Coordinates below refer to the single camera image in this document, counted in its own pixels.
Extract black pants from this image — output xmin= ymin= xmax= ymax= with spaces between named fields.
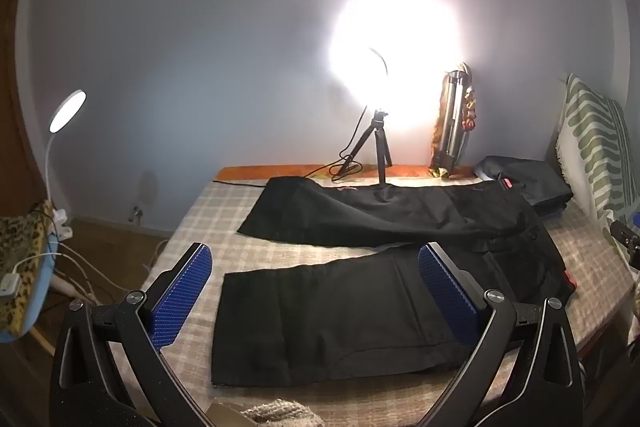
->
xmin=210 ymin=176 xmax=576 ymax=389

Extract leopard print cloth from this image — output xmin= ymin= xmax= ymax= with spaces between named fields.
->
xmin=0 ymin=199 xmax=56 ymax=333

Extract bright ring light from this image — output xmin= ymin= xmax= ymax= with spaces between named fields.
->
xmin=327 ymin=0 xmax=463 ymax=108

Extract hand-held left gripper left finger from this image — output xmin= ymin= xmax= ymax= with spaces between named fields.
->
xmin=49 ymin=243 xmax=236 ymax=427

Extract folded stand in bag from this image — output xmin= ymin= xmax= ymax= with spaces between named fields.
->
xmin=429 ymin=63 xmax=481 ymax=180

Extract brown wooden door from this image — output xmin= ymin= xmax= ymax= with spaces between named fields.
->
xmin=0 ymin=0 xmax=51 ymax=212

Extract white gooseneck desk lamp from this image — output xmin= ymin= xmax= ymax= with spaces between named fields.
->
xmin=42 ymin=89 xmax=87 ymax=239

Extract green striped pillow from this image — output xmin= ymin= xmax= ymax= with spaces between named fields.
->
xmin=555 ymin=74 xmax=640 ymax=230

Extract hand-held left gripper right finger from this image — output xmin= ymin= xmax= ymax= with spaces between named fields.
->
xmin=417 ymin=242 xmax=586 ymax=427

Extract light blue chair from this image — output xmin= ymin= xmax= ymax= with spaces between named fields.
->
xmin=0 ymin=232 xmax=63 ymax=345

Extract folded dark clothes pile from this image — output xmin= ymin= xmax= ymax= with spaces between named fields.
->
xmin=472 ymin=155 xmax=573 ymax=219

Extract white cables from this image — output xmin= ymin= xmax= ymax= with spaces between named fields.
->
xmin=15 ymin=239 xmax=168 ymax=305

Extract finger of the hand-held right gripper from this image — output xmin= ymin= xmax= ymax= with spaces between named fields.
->
xmin=610 ymin=213 xmax=640 ymax=269

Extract black tripod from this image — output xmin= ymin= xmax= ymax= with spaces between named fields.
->
xmin=340 ymin=106 xmax=393 ymax=186

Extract beige plaid blanket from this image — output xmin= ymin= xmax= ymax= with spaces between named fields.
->
xmin=107 ymin=179 xmax=640 ymax=427

